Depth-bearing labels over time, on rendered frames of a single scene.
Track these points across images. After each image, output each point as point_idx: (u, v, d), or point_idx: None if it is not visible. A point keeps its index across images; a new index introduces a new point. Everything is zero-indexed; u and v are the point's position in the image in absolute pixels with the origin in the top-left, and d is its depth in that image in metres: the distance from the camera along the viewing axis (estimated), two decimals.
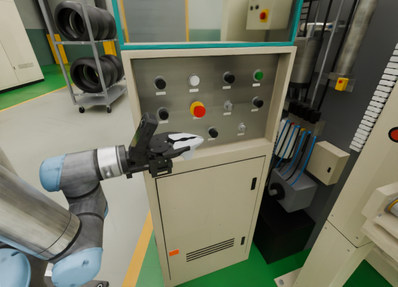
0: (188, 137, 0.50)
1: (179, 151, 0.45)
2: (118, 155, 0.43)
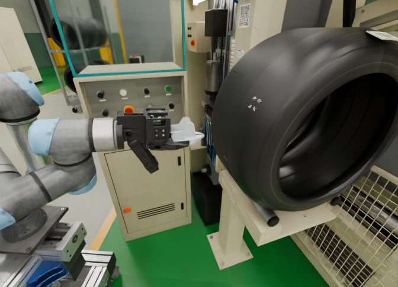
0: None
1: None
2: None
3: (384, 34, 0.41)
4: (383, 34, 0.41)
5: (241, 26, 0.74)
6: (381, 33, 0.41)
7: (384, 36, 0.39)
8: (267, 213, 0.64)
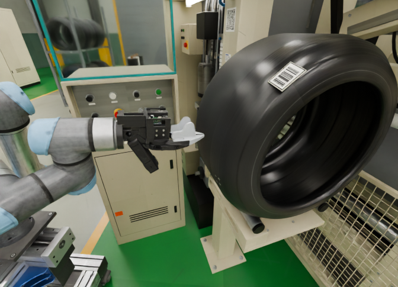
0: None
1: None
2: None
3: (287, 70, 0.38)
4: (285, 74, 0.38)
5: (228, 31, 0.73)
6: (284, 72, 0.38)
7: (285, 83, 0.37)
8: None
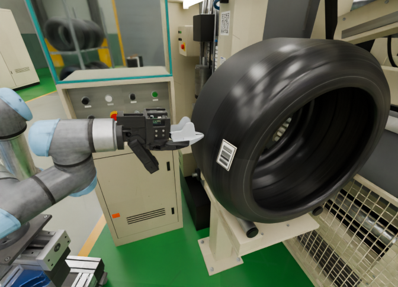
0: None
1: None
2: None
3: (224, 149, 0.42)
4: (224, 154, 0.42)
5: (222, 34, 0.73)
6: (222, 151, 0.43)
7: (227, 163, 0.42)
8: (249, 223, 0.63)
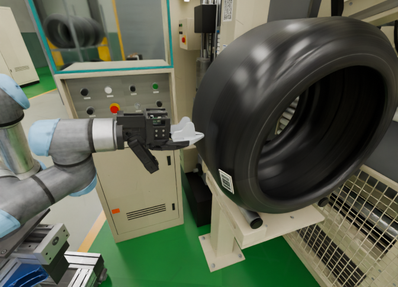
0: None
1: None
2: None
3: (222, 177, 0.46)
4: (225, 181, 0.46)
5: (225, 20, 0.71)
6: (222, 179, 0.47)
7: (230, 187, 0.46)
8: (253, 214, 0.61)
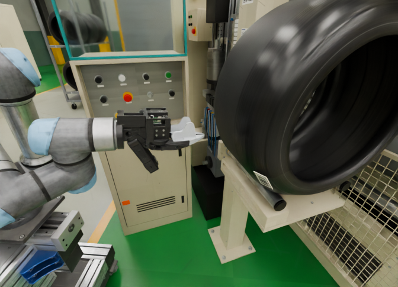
0: None
1: None
2: None
3: (259, 177, 0.51)
4: (262, 180, 0.51)
5: (245, 3, 0.70)
6: (259, 178, 0.51)
7: (267, 184, 0.50)
8: (270, 205, 0.62)
